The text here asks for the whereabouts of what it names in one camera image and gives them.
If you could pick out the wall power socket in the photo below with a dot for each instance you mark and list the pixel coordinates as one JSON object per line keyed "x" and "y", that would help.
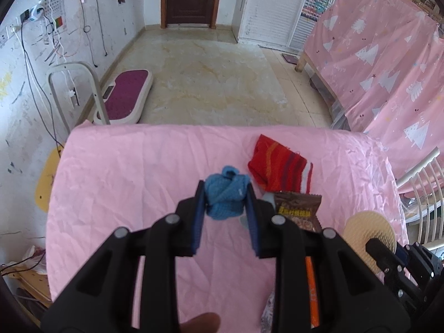
{"x": 8, "y": 32}

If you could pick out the orange cardboard box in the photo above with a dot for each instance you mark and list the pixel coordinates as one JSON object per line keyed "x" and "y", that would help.
{"x": 312, "y": 293}

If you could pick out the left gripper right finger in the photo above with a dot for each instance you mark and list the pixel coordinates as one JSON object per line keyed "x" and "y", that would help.
{"x": 321, "y": 284}

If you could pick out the pink tree print curtain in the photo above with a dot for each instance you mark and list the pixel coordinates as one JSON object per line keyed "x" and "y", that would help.
{"x": 383, "y": 60}

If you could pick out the left hand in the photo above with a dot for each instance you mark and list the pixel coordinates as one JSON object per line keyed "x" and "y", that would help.
{"x": 204, "y": 323}

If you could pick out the purple vibration plate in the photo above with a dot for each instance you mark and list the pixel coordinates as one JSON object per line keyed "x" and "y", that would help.
{"x": 125, "y": 97}

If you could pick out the brown snack packet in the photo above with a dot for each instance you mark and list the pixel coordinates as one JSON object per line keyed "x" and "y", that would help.
{"x": 299, "y": 208}

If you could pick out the pink bed sheet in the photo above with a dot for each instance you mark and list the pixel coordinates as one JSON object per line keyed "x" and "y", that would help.
{"x": 132, "y": 175}

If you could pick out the white louvered wardrobe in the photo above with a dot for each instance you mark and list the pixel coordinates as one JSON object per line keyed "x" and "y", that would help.
{"x": 275, "y": 24}

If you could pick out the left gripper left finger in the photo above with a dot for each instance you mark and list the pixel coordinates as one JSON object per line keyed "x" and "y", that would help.
{"x": 129, "y": 283}

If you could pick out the blue knitted sock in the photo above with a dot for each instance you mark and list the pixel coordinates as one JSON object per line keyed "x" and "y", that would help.
{"x": 225, "y": 193}

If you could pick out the colourful wall chart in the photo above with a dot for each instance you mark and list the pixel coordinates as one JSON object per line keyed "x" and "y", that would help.
{"x": 312, "y": 9}

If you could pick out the yellow stool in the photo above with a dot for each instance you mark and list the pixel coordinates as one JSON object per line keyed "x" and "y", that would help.
{"x": 46, "y": 180}

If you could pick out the red striped knitted sock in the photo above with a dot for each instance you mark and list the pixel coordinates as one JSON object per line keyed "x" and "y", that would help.
{"x": 278, "y": 169}

